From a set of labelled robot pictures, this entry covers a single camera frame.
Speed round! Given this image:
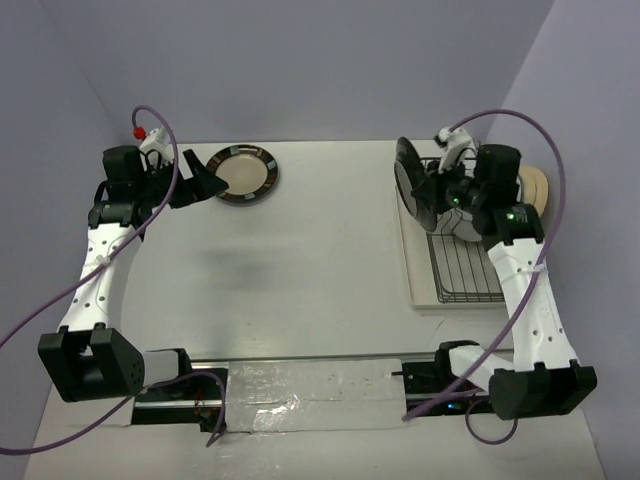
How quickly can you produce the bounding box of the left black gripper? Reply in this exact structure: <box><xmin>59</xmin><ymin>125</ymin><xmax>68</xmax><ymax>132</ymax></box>
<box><xmin>137</xmin><ymin>149</ymin><xmax>228</xmax><ymax>209</ymax></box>

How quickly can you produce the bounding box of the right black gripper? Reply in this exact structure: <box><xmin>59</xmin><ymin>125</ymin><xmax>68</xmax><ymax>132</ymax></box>
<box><xmin>414</xmin><ymin>153</ymin><xmax>488</xmax><ymax>213</ymax></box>

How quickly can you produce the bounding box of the black rim plate front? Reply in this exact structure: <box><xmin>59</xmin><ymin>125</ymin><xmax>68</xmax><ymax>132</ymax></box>
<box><xmin>394</xmin><ymin>137</ymin><xmax>438</xmax><ymax>233</ymax></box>

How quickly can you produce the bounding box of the black rim plate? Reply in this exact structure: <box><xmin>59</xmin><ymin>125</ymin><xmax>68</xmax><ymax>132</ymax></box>
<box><xmin>206</xmin><ymin>144</ymin><xmax>279</xmax><ymax>206</ymax></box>
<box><xmin>394</xmin><ymin>137</ymin><xmax>438</xmax><ymax>233</ymax></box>

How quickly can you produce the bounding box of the red and teal floral plate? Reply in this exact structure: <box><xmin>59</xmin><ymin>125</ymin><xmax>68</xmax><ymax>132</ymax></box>
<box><xmin>436</xmin><ymin>209</ymin><xmax>481</xmax><ymax>243</ymax></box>

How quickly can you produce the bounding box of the beige bird plate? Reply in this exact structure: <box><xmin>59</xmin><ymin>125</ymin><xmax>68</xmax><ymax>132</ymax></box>
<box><xmin>531</xmin><ymin>168</ymin><xmax>549</xmax><ymax>217</ymax></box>
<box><xmin>517</xmin><ymin>165</ymin><xmax>538</xmax><ymax>204</ymax></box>

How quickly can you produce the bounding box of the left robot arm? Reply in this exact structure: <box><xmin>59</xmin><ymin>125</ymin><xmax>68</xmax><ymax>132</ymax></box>
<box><xmin>38</xmin><ymin>145</ymin><xmax>228</xmax><ymax>403</ymax></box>

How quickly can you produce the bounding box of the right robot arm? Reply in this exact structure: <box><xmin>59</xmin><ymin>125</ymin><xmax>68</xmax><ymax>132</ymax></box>
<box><xmin>405</xmin><ymin>144</ymin><xmax>597</xmax><ymax>420</ymax></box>

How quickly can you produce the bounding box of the white drain tray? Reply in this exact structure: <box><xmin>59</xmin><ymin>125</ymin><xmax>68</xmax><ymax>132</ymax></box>
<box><xmin>396</xmin><ymin>197</ymin><xmax>504</xmax><ymax>311</ymax></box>

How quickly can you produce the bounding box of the silver tape sheet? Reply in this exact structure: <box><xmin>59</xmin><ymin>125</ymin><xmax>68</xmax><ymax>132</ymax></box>
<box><xmin>225</xmin><ymin>359</ymin><xmax>407</xmax><ymax>433</ymax></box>

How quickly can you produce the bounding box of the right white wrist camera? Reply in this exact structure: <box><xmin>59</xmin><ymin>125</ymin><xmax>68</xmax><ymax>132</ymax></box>
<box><xmin>434</xmin><ymin>127</ymin><xmax>475</xmax><ymax>174</ymax></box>

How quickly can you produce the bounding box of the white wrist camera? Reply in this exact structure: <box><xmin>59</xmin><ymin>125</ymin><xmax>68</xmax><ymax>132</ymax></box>
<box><xmin>132</xmin><ymin>127</ymin><xmax>173</xmax><ymax>158</ymax></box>
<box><xmin>434</xmin><ymin>127</ymin><xmax>475</xmax><ymax>174</ymax></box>

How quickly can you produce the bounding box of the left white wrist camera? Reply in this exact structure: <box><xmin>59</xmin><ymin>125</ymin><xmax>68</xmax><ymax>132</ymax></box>
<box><xmin>132</xmin><ymin>127</ymin><xmax>173</xmax><ymax>158</ymax></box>

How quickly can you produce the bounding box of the black wire dish rack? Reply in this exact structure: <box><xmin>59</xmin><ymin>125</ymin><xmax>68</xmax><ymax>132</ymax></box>
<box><xmin>419</xmin><ymin>156</ymin><xmax>509</xmax><ymax>305</ymax></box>

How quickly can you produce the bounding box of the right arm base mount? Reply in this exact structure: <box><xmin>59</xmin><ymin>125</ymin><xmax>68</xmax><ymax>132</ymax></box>
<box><xmin>391</xmin><ymin>360</ymin><xmax>493</xmax><ymax>417</ymax></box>

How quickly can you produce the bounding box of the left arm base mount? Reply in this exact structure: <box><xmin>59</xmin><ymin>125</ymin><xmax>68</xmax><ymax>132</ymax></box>
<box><xmin>131</xmin><ymin>375</ymin><xmax>226</xmax><ymax>434</ymax></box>

